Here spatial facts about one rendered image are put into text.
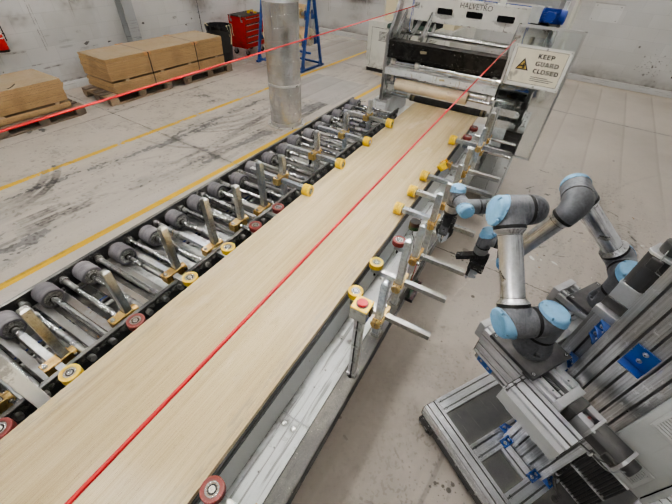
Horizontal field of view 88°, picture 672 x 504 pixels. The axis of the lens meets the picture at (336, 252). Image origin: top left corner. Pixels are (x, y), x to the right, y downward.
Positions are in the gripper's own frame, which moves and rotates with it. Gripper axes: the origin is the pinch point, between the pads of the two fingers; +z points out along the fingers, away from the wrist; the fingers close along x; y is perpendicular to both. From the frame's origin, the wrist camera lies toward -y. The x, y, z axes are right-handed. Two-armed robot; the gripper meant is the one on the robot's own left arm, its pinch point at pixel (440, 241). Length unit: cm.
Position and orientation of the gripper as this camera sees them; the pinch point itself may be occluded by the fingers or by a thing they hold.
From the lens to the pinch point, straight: 204.5
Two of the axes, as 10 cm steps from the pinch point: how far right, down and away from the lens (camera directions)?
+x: -8.6, -3.7, 3.5
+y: 5.0, -5.7, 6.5
